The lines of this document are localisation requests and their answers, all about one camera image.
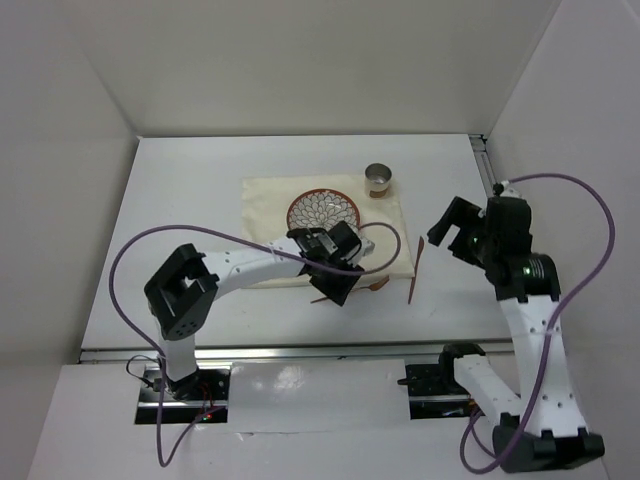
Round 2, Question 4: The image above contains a floral patterned ceramic plate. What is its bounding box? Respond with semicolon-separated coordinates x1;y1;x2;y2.
286;188;360;231

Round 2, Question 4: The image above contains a cream cloth placemat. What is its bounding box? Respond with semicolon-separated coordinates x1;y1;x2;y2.
242;174;414;285

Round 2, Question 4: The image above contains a silver metal cup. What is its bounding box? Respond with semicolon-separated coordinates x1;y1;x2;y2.
364;163;392;199

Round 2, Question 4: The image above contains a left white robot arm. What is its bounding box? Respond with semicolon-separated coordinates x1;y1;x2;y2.
144;221;375;400

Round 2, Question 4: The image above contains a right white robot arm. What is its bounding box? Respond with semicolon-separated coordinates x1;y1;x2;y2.
427;182;605;474

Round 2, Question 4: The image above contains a copper knife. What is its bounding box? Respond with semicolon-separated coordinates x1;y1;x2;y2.
407;236;426;305

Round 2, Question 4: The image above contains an aluminium right side rail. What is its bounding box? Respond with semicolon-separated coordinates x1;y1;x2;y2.
468;134;500;197

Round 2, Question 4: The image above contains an aluminium rail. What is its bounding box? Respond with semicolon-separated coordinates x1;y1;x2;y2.
78;340;514;364
468;134;500;197

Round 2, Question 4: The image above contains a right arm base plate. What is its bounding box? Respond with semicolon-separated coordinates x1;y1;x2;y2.
397;363;476;420

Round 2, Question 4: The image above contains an aluminium front rail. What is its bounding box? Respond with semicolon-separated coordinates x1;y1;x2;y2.
78;340;514;364

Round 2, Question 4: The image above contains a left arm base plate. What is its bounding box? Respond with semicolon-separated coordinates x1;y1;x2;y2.
125;355;231;425

